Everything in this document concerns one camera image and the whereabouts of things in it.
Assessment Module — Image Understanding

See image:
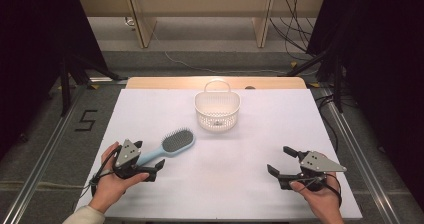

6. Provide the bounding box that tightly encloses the black tripod stand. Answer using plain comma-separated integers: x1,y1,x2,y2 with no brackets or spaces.
59,52,128,119
285,47,347,114

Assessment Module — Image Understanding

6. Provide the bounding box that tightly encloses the right hand-held gripper black cable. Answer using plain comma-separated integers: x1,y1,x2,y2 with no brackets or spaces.
306,173,343,209

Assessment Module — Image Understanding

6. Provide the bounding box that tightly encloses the black curtain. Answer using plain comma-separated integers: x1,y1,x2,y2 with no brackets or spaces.
305,0,424,213
0,0,110,160

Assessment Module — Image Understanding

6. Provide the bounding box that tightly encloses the beige wooden desk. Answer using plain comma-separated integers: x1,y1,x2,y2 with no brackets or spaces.
75,0,327,49

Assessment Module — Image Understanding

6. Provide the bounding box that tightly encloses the white plastic basket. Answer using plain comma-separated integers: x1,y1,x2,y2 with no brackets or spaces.
194,78,242,134

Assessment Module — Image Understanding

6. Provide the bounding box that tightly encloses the bundle of black cables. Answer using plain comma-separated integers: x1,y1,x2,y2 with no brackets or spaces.
268,0,317,62

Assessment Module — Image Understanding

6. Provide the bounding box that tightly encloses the person's left hand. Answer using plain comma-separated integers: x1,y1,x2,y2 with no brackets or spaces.
88,142,151,215

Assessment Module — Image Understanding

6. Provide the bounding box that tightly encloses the white board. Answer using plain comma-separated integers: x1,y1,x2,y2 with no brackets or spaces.
73,88,364,221

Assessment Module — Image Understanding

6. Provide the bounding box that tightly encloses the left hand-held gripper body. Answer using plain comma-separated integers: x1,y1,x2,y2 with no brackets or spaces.
111,138,158,183

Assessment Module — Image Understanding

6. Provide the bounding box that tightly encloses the person's right hand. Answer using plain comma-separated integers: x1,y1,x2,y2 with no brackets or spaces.
288,171,344,219

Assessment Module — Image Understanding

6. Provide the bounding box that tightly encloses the light blue hairbrush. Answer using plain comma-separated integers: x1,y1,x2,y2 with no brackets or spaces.
136,127,197,167

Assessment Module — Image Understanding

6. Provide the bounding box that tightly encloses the wooden table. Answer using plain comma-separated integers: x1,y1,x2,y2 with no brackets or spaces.
124,76,308,91

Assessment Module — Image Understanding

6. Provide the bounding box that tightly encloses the thin white cable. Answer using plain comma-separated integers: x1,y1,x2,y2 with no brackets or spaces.
150,28,319,77

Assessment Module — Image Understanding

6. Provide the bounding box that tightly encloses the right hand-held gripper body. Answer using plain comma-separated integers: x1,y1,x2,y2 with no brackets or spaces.
278,149,348,193

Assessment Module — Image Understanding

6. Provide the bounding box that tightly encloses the metal floor rail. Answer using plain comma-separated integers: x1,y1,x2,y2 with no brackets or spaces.
0,83,88,224
318,86,403,224

